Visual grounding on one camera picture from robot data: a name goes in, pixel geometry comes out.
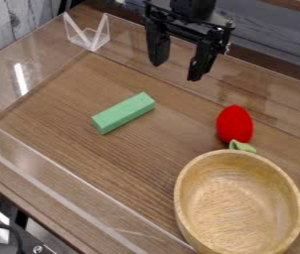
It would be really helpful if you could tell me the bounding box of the black cable bottom left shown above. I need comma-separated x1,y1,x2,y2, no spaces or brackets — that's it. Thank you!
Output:
0,222,25,254

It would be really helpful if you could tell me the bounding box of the wooden oval bowl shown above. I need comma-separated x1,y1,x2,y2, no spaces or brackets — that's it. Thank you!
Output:
174,150,300,254

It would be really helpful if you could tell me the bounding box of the black metal table frame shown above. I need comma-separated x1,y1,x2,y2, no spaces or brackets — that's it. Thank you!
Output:
0,194,76,254

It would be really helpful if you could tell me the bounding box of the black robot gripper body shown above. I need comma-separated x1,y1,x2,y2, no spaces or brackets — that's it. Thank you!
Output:
143,0,234,54

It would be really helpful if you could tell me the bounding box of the red plush strawberry green leaf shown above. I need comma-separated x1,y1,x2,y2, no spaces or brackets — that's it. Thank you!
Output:
217,105,255,153

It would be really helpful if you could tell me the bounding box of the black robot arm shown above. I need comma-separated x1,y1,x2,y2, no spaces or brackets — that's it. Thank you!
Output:
142,0,234,81

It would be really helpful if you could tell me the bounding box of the green rectangular foam block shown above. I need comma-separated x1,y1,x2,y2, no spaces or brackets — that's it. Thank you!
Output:
91,92,155,135

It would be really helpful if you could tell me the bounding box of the clear acrylic tray enclosure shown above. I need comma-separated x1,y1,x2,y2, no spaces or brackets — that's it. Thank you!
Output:
0,10,300,254

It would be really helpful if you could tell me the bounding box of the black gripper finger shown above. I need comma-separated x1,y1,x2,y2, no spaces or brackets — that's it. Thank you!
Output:
187,31,221,81
144,18,171,66

